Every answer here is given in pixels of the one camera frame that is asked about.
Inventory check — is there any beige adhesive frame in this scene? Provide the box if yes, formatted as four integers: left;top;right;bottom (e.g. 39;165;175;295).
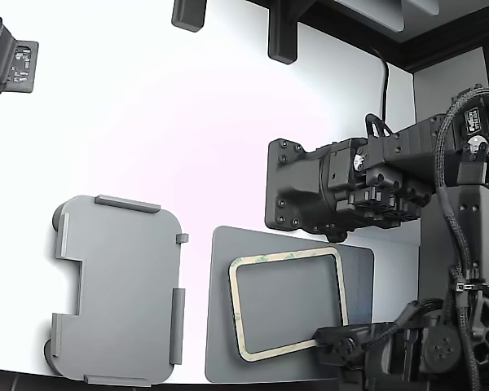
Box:
228;245;350;362

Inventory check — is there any flat gray plate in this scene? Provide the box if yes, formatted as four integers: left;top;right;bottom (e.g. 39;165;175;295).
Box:
204;225;376;384

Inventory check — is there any thin black power cable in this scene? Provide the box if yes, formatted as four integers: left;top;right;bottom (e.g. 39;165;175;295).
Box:
369;45;391;125

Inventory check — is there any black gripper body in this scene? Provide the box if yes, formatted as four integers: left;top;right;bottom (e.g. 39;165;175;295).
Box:
328;322;399;367

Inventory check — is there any black camera device with board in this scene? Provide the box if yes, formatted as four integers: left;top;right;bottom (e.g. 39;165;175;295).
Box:
0;0;40;96

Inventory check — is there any black ledge with gray panels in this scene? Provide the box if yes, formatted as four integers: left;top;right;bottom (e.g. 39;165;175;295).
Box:
297;0;489;75

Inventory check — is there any small black bracket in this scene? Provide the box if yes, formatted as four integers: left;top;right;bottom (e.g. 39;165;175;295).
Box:
170;0;208;33

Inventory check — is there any gray box with edge tabs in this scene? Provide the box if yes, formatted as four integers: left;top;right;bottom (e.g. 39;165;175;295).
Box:
43;194;189;388

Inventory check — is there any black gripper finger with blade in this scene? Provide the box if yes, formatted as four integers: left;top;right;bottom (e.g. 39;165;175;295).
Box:
312;326;331;347

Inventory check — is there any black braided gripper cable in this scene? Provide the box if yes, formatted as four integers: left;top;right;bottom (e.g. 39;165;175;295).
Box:
360;299;421;354

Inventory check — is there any tall black bracket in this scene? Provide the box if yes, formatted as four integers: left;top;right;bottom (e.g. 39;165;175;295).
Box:
267;0;299;66

